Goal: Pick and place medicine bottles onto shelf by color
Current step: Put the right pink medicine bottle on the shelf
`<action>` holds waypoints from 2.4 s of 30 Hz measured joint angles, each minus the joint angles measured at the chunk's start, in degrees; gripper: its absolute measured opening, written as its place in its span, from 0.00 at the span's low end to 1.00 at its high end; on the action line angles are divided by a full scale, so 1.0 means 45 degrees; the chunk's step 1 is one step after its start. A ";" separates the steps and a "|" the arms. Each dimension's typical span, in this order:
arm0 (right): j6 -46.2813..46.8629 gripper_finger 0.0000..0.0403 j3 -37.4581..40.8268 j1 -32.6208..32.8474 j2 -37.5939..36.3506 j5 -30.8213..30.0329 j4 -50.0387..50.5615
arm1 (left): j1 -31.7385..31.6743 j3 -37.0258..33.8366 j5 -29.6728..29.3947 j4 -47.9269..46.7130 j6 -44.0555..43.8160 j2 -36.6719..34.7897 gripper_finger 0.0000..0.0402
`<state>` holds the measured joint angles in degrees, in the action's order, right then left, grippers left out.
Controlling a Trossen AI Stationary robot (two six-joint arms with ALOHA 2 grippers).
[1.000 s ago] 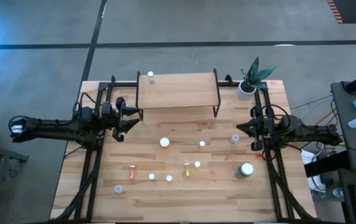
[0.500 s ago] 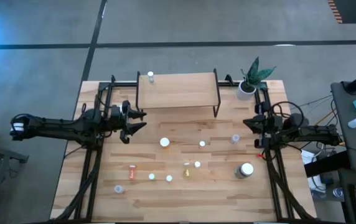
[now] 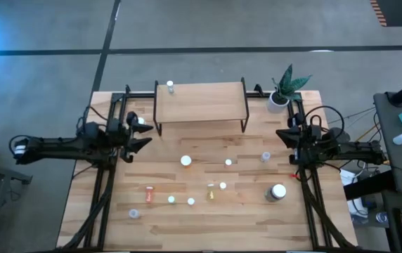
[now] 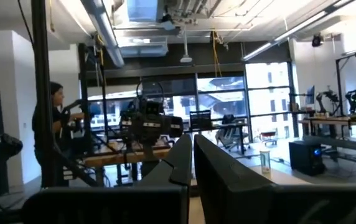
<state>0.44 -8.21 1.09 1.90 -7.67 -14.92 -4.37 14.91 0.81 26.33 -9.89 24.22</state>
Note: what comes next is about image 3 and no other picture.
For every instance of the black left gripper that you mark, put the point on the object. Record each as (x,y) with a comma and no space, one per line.
(123,135)

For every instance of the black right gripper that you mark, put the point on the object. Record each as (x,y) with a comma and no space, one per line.
(306,140)

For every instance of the clear blue-tinted pill bottle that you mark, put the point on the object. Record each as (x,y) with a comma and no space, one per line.
(265,156)

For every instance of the orange pill bottle white cap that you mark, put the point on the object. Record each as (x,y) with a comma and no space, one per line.
(186,160)

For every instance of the large green-labelled supplement bottle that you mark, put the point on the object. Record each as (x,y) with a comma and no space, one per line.
(278,190)

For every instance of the pink pill bottle white cap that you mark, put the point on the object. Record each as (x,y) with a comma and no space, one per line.
(149,195)

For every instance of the small clear white-capped vial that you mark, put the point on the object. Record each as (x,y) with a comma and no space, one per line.
(170,84)

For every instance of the small red-tinted pill bottle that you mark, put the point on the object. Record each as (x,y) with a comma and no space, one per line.
(228,162)

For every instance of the yellow-green bottle white pills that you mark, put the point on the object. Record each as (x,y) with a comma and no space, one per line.
(171,199)

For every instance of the yellow-green bottle red pills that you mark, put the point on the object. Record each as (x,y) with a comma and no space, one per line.
(190,201)

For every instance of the yellow pill bottle white cap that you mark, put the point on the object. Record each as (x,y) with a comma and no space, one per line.
(222,185)

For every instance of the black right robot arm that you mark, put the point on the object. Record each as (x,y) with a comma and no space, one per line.
(359,151)

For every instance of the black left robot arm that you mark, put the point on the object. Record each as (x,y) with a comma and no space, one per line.
(57,145)

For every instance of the snake plant in white pot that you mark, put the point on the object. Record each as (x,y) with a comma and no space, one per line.
(276,105)

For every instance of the red clip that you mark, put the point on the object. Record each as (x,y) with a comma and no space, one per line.
(294,174)

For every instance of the white power adapter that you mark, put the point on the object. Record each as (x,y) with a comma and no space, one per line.
(346,176)

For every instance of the clear bottle with clear cap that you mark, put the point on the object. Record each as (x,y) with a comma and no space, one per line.
(134,213)

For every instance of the yellow-green bottle yellow pills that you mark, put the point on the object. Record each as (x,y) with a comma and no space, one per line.
(211,193)

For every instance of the white power strip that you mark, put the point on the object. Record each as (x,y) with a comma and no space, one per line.
(357,209)

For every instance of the dark grey side table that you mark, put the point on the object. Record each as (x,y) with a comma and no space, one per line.
(397,158)

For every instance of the black aluminium rig frame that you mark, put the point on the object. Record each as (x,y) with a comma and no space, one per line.
(139,95)

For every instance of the wooden shelf black metal frame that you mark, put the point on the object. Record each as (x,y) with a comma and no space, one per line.
(201,105)

